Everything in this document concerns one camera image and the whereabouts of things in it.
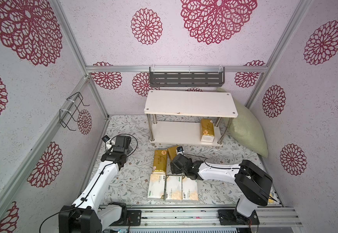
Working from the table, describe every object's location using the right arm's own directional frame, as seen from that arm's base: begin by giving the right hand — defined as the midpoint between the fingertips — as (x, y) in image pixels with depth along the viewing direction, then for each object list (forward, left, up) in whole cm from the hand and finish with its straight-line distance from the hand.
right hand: (175, 162), depth 89 cm
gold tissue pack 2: (+6, +2, +2) cm, 7 cm away
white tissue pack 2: (-15, +1, 0) cm, 15 cm away
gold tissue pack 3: (0, +9, +3) cm, 10 cm away
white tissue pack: (-14, +11, +1) cm, 18 cm away
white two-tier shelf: (+21, -13, +29) cm, 38 cm away
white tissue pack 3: (-16, -8, +2) cm, 18 cm away
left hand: (+1, +32, +11) cm, 34 cm away
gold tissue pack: (+19, -20, +9) cm, 29 cm away
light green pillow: (+10, -38, +20) cm, 44 cm away
